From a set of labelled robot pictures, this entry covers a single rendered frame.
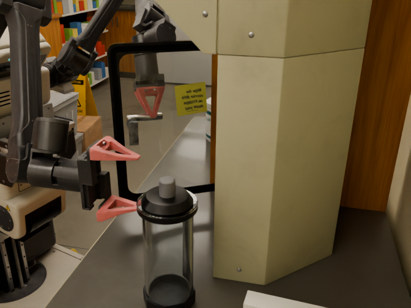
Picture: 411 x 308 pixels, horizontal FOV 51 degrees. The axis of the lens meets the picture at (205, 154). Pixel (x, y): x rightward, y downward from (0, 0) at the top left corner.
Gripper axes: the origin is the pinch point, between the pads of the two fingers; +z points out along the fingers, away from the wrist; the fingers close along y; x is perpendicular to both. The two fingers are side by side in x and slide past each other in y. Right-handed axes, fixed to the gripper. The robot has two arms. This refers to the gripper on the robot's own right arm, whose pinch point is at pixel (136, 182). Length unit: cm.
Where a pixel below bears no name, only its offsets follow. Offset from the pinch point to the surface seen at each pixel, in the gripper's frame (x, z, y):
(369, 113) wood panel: 46, 44, 2
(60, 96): 208, -142, -50
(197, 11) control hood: 8.7, 8.7, 28.1
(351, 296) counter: 10.8, 40.4, -25.9
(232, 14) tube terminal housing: 8.7, 14.5, 27.7
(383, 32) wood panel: 46, 44, 22
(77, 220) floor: 155, -107, -117
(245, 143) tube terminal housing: 9.1, 17.7, 5.7
